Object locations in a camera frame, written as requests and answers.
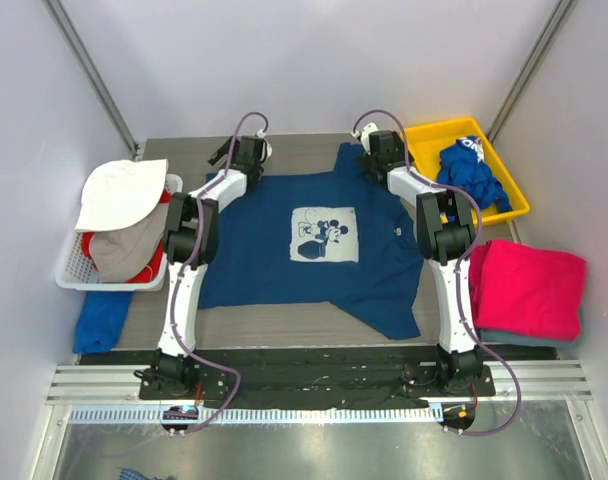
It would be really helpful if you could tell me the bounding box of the dark blue mickey t shirt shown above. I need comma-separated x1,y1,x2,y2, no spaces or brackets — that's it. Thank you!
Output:
199,143,424,340

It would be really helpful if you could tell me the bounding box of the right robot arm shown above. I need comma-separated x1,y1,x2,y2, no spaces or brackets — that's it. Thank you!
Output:
352,123,483,395

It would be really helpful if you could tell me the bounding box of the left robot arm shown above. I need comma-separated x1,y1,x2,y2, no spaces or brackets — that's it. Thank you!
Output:
135,133,272,400

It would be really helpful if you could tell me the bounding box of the yellow plastic tray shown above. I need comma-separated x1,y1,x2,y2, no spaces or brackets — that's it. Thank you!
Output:
406,117,530,226

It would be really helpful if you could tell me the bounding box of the royal blue t shirt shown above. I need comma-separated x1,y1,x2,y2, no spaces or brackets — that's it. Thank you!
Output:
437,136,512,213

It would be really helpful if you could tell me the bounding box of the white t shirt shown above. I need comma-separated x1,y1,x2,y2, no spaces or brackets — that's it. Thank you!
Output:
74,159,168,232

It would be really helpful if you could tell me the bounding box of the red t shirt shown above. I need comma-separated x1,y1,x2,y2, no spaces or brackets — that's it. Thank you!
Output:
80,189,175,285

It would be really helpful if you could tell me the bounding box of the pink folded t shirt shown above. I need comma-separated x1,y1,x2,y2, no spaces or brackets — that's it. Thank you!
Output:
469,240,587,343

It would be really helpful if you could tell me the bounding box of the white plastic laundry basket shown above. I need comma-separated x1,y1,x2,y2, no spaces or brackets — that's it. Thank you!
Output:
54,173,184,292

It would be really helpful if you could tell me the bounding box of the blue folded t shirt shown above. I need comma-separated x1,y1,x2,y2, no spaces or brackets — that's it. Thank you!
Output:
72,291,133,355

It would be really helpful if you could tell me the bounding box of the grey folded t shirt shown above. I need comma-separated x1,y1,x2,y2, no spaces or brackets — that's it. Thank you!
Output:
473,303,582,348

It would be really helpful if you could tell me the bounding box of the checkered cloth bottom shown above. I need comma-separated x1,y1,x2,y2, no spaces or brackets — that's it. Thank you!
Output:
118,468,174,480

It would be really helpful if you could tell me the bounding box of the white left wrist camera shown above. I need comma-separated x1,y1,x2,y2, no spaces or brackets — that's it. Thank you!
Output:
256,130,273,163

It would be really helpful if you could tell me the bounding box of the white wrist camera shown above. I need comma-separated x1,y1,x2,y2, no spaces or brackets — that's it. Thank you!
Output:
352,122,380,154
256,130,273,163

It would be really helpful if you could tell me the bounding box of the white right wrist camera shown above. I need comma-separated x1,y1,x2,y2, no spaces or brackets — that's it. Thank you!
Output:
352,122,380,154

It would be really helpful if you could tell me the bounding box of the aluminium frame post left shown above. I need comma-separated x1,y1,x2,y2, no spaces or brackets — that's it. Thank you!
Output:
43,0,139,158

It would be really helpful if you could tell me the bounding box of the aluminium frame post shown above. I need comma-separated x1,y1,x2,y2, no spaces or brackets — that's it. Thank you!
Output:
486,0,578,143
43,0,139,158

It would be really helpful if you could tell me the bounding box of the aluminium frame post right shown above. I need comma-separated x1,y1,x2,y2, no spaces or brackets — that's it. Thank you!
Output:
486,0,578,143

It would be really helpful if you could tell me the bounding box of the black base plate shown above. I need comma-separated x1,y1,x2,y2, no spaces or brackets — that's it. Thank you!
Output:
154,346,496,410

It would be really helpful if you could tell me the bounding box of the slotted cable duct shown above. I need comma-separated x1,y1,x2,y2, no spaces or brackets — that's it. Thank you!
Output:
68,403,443,425

